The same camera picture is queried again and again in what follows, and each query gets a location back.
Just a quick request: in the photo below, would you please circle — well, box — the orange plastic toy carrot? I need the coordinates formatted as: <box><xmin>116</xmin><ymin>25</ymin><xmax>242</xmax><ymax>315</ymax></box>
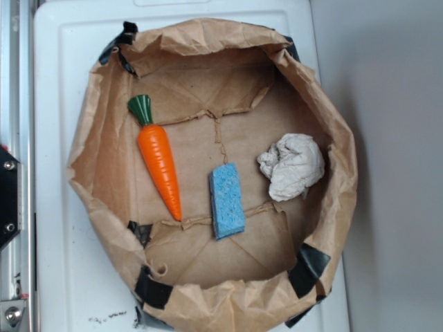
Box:
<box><xmin>127</xmin><ymin>94</ymin><xmax>183</xmax><ymax>222</ymax></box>

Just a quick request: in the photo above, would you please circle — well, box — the blue rectangular sponge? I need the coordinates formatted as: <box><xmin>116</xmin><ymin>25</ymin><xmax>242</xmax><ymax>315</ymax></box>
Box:
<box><xmin>209</xmin><ymin>163</ymin><xmax>246</xmax><ymax>241</ymax></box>

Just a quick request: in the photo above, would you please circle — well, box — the brown paper bag tray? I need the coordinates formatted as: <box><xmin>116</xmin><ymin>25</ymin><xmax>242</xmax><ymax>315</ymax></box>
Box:
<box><xmin>67</xmin><ymin>19</ymin><xmax>358</xmax><ymax>331</ymax></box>

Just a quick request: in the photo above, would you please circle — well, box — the crumpled white paper ball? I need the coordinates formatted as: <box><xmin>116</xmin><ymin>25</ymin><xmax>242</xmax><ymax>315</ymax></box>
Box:
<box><xmin>256</xmin><ymin>133</ymin><xmax>326</xmax><ymax>203</ymax></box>

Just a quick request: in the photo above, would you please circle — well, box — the black mounting bracket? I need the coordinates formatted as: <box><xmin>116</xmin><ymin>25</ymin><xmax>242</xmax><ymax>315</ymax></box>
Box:
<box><xmin>1</xmin><ymin>145</ymin><xmax>21</xmax><ymax>250</ymax></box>

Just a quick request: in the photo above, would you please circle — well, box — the aluminium frame rail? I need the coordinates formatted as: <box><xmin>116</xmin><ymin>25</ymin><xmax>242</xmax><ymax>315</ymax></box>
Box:
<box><xmin>1</xmin><ymin>1</ymin><xmax>39</xmax><ymax>331</ymax></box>

